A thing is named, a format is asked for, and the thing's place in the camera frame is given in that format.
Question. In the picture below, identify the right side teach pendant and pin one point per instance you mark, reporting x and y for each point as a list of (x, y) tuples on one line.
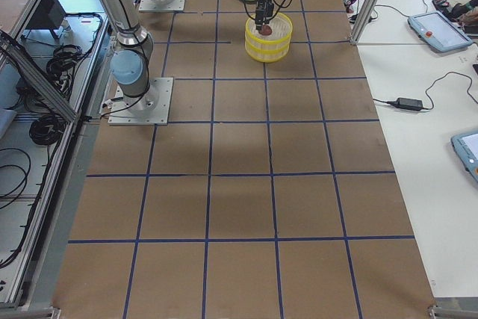
[(438, 32)]

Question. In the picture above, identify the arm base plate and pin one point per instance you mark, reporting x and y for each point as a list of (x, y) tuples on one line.
[(152, 109), (161, 6)]

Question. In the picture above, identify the yellow steamer basket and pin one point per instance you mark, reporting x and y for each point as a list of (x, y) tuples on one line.
[(282, 28), (266, 55)]

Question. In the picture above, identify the red-brown bun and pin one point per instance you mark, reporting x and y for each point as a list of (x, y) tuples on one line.
[(265, 30)]

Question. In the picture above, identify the black power brick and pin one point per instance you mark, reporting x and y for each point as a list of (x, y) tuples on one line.
[(406, 104)]

